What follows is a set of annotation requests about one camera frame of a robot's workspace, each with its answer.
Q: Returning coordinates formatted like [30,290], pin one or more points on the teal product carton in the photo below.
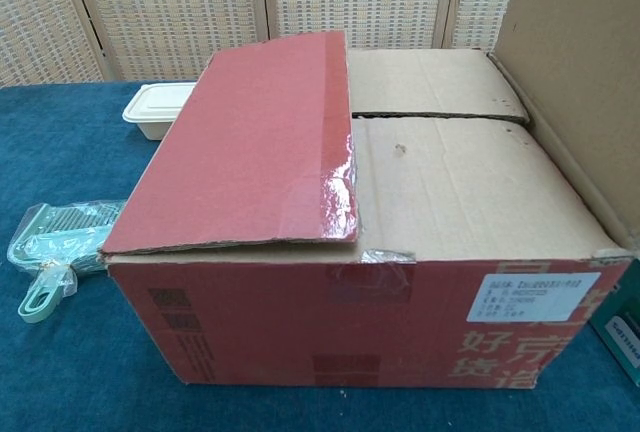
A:
[622,347]

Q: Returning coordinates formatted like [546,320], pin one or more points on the blue felt table cover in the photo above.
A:
[50,162]

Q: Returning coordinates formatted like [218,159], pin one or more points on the beige lidded food container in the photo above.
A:
[145,114]

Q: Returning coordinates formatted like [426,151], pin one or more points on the large red cardboard box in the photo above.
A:
[260,152]

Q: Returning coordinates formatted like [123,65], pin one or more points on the woven folding screen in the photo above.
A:
[170,12]

